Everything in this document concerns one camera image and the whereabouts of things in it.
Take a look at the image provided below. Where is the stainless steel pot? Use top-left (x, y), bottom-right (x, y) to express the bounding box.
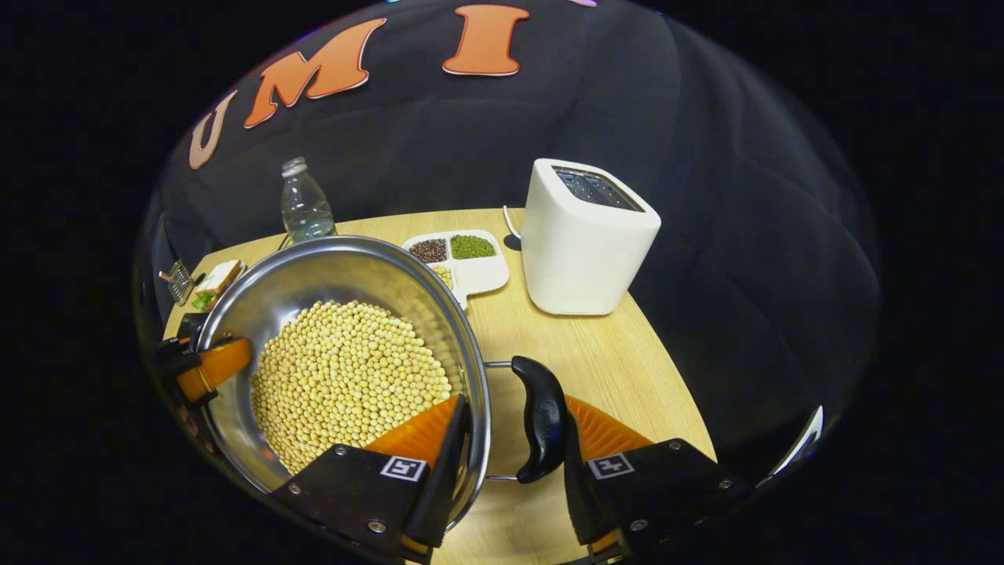
top-left (179, 235), bottom-right (567, 528)

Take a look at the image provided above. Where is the black backdrop cloth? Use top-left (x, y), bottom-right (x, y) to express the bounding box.
top-left (133, 0), bottom-right (883, 487)

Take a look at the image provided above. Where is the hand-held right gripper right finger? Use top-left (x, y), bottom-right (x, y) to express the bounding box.
top-left (562, 395), bottom-right (740, 564)

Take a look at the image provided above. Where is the small clear glass jar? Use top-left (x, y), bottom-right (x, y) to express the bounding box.
top-left (158, 260), bottom-right (197, 307)

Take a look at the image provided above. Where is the pile of yellow soybeans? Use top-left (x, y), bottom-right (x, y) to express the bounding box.
top-left (249, 300), bottom-right (453, 476)

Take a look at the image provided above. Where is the white divided tray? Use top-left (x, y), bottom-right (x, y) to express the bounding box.
top-left (402, 229), bottom-right (511, 311)

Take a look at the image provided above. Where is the white toaster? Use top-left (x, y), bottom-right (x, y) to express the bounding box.
top-left (521, 158), bottom-right (662, 316)

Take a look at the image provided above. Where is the sandwich with lettuce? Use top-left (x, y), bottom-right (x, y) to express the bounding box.
top-left (191, 259), bottom-right (246, 312)

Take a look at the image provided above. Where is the pile of green mung beans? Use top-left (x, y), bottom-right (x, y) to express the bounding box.
top-left (450, 235), bottom-right (497, 260)

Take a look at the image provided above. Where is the clear plastic water bottle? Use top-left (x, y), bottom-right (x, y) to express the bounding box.
top-left (280, 156), bottom-right (338, 246)

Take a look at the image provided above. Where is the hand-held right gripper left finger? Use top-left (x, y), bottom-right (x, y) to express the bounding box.
top-left (271, 395), bottom-right (472, 564)

